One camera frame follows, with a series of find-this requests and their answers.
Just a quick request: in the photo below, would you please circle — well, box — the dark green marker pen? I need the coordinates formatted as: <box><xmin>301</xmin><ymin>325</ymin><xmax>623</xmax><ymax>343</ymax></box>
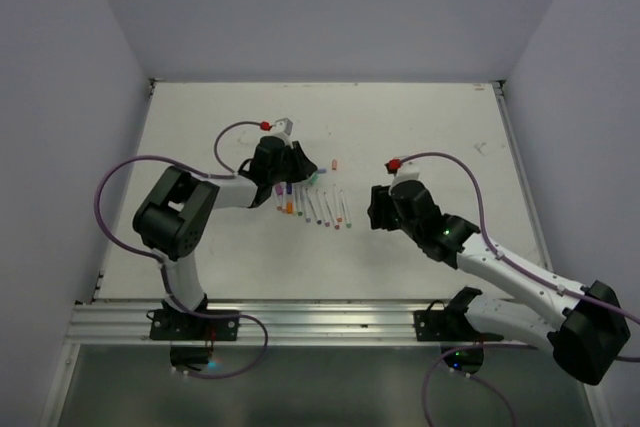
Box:
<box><xmin>294</xmin><ymin>185</ymin><xmax>305</xmax><ymax>217</ymax></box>

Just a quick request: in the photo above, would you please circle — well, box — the light blue marker pen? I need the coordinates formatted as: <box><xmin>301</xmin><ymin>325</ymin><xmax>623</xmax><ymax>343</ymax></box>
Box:
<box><xmin>301</xmin><ymin>187</ymin><xmax>311</xmax><ymax>223</ymax></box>

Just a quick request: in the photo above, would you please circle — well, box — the pink marker pen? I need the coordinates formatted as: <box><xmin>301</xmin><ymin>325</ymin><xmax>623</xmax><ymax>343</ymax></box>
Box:
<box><xmin>324</xmin><ymin>193</ymin><xmax>342</xmax><ymax>230</ymax></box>

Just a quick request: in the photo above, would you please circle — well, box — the dark purple marker pen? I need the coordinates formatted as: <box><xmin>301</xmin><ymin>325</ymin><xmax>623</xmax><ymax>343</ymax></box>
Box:
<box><xmin>305</xmin><ymin>189</ymin><xmax>323</xmax><ymax>225</ymax></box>

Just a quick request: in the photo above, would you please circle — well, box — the magenta marker pen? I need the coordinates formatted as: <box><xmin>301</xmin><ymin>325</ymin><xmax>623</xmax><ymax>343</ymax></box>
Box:
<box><xmin>315</xmin><ymin>190</ymin><xmax>331</xmax><ymax>228</ymax></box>

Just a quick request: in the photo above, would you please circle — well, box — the light green marker pen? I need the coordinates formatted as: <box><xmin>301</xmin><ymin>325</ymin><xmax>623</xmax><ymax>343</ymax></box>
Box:
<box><xmin>339</xmin><ymin>189</ymin><xmax>352</xmax><ymax>229</ymax></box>

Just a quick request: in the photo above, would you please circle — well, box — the dark orange marker pen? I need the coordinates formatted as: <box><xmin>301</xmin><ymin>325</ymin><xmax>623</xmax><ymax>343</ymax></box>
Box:
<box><xmin>332</xmin><ymin>184</ymin><xmax>343</xmax><ymax>223</ymax></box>

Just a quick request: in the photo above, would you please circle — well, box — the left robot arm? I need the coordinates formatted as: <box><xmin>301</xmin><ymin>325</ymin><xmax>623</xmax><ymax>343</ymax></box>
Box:
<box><xmin>133</xmin><ymin>136</ymin><xmax>318</xmax><ymax>341</ymax></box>

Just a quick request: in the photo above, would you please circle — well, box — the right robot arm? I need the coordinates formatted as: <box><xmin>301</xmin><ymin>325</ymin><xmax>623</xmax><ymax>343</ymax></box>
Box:
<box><xmin>367</xmin><ymin>180</ymin><xmax>630</xmax><ymax>385</ymax></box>

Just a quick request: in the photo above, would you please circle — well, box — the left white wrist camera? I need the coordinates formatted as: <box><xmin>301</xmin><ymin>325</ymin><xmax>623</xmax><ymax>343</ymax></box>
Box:
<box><xmin>269</xmin><ymin>118</ymin><xmax>293</xmax><ymax>145</ymax></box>

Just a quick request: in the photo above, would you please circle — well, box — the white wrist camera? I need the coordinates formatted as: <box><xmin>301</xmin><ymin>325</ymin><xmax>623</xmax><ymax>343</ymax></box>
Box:
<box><xmin>393</xmin><ymin>161</ymin><xmax>420</xmax><ymax>184</ymax></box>
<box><xmin>269</xmin><ymin>118</ymin><xmax>293</xmax><ymax>145</ymax></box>

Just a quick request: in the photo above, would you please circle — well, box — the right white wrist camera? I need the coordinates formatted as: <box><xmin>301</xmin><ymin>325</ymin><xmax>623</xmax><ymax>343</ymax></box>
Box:
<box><xmin>393</xmin><ymin>161</ymin><xmax>420</xmax><ymax>184</ymax></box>

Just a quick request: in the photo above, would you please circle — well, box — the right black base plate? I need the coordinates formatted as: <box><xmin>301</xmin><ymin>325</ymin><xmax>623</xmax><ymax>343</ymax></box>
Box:
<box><xmin>413</xmin><ymin>298</ymin><xmax>504</xmax><ymax>342</ymax></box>

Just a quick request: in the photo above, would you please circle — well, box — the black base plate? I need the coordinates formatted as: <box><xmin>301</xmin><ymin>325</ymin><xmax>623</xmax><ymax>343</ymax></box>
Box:
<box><xmin>413</xmin><ymin>298</ymin><xmax>504</xmax><ymax>342</ymax></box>
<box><xmin>146</xmin><ymin>309</ymin><xmax>239</xmax><ymax>342</ymax></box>

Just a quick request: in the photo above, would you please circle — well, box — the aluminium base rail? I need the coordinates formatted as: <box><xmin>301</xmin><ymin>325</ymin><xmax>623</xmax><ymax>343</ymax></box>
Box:
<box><xmin>65</xmin><ymin>299</ymin><xmax>547</xmax><ymax>347</ymax></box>

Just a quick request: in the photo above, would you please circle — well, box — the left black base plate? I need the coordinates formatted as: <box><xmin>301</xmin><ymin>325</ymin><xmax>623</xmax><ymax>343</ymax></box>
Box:
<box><xmin>146</xmin><ymin>309</ymin><xmax>239</xmax><ymax>342</ymax></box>

